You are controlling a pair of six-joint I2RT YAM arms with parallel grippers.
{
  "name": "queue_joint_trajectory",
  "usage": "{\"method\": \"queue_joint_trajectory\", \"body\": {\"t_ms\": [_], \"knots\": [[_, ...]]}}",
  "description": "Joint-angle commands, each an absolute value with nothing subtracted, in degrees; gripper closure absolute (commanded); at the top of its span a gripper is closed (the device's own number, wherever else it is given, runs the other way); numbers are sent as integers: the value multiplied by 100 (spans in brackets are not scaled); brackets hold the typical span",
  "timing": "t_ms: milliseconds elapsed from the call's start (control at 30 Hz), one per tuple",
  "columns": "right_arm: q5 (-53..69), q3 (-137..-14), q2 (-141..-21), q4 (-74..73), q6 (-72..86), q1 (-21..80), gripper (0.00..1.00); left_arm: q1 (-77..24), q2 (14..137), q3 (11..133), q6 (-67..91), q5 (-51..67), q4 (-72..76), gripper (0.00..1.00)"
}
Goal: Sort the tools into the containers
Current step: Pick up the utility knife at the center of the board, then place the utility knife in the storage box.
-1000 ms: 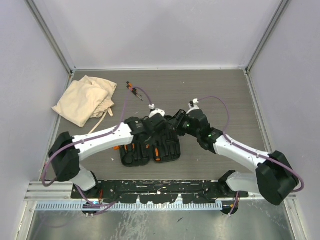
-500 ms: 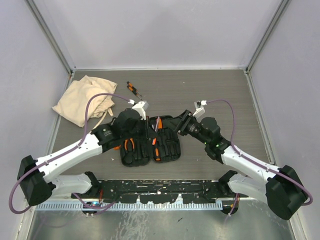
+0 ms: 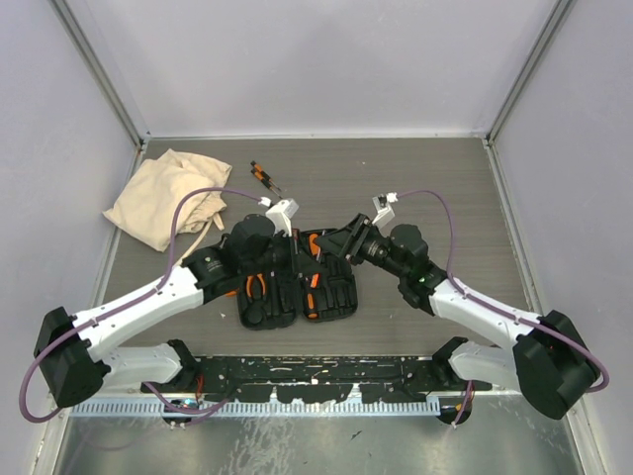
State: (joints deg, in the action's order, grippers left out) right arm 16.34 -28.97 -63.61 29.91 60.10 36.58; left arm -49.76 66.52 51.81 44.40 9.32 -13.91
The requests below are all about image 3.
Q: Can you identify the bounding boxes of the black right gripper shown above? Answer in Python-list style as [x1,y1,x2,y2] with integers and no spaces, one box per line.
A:
[313,213,407,280]

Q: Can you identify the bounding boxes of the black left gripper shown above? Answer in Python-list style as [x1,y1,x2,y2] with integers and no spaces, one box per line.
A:
[241,228,322,280]

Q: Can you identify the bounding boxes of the black plastic tool case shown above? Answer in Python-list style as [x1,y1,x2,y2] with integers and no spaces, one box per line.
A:
[227,228,358,331]

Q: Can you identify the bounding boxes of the orange handle black shaft screwdriver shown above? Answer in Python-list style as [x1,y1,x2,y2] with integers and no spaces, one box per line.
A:
[309,234,321,258]

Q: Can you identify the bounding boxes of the orange black needle nose pliers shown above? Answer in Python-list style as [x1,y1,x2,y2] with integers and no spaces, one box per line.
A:
[245,273,267,302]

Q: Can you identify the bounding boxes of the black orange grip screwdriver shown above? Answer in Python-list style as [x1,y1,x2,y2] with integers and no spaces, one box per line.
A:
[305,273,320,320]

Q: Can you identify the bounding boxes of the small orange black precision screwdriver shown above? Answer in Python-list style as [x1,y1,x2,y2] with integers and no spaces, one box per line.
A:
[250,161,276,191]

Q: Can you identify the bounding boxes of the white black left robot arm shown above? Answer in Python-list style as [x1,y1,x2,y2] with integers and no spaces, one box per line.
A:
[35,212,292,408]

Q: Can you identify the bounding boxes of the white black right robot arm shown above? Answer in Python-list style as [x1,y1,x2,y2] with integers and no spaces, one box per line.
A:
[315,215,609,420]

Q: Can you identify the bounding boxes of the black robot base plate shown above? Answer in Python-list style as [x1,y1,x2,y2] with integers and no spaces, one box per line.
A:
[156,356,467,404]

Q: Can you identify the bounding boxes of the beige cloth drawstring bag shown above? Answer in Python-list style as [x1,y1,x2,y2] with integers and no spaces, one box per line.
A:
[103,149,232,252]

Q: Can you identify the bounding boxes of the white slotted cable duct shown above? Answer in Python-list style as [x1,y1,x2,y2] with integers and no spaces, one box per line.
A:
[70,396,441,418]

